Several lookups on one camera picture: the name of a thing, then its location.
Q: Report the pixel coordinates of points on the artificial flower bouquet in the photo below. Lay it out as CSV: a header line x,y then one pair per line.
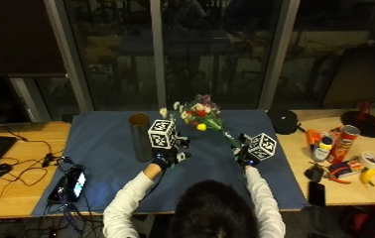
x,y
208,119

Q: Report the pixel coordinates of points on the white marker cube right glove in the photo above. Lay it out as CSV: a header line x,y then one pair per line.
x,y
262,146

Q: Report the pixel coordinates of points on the white marker cube glove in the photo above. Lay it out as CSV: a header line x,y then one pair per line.
x,y
161,133
262,146

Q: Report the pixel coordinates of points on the blue table cloth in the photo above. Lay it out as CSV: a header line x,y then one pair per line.
x,y
169,158

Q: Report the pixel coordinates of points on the white marker cube left glove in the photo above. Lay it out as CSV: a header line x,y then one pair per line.
x,y
161,133

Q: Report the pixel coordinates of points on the grey metal cylinder vase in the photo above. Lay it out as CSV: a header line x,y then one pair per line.
x,y
140,137

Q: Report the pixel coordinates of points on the black round cap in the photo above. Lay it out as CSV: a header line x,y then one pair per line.
x,y
282,121

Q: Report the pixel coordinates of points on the orange tool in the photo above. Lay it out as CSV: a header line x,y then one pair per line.
x,y
314,136

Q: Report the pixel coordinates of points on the white bottle with blue cap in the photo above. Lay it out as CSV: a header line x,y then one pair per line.
x,y
322,148

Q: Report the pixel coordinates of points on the small black pouch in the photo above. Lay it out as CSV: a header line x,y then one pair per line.
x,y
314,172

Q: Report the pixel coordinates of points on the the person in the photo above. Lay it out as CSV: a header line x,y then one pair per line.
x,y
205,205

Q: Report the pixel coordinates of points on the dark smartphone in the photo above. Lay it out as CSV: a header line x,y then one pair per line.
x,y
317,193

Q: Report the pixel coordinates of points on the red chips can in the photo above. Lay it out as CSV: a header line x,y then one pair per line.
x,y
343,143

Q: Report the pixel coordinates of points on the red and blue box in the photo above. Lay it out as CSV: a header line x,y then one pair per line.
x,y
345,168

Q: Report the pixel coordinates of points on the black smartphone with lit screen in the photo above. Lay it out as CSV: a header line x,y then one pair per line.
x,y
76,187

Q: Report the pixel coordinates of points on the roll of white tape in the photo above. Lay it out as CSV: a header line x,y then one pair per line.
x,y
371,160

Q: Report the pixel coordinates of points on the yellow banana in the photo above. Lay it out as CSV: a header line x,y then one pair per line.
x,y
369,176

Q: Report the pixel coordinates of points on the black monitor with round base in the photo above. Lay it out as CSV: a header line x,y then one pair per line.
x,y
363,99

